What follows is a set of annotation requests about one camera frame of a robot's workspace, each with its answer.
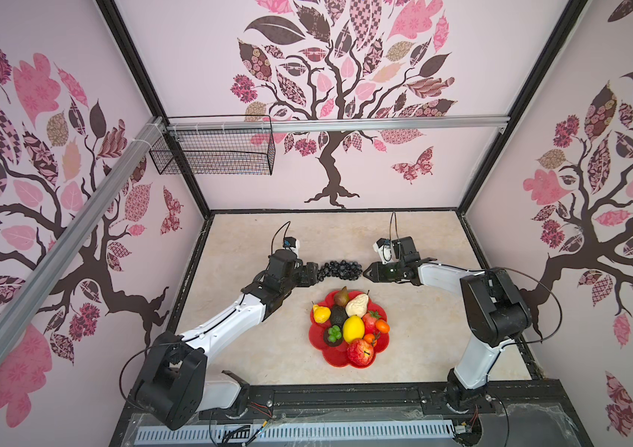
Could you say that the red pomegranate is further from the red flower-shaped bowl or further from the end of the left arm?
the end of the left arm

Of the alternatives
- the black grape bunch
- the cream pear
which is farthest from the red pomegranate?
the black grape bunch

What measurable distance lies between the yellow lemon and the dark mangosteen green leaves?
0.06 ft

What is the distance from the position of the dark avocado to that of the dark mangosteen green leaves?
0.03m

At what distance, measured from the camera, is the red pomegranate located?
76 cm

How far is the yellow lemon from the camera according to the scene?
0.83 m

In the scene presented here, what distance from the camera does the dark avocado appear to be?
853mm

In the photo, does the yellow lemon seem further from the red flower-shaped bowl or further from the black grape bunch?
the black grape bunch

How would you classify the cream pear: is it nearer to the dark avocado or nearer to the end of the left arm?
the dark avocado

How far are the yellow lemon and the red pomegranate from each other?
5 centimetres

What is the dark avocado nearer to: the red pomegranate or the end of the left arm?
the red pomegranate

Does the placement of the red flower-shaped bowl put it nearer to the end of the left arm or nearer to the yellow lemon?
the yellow lemon
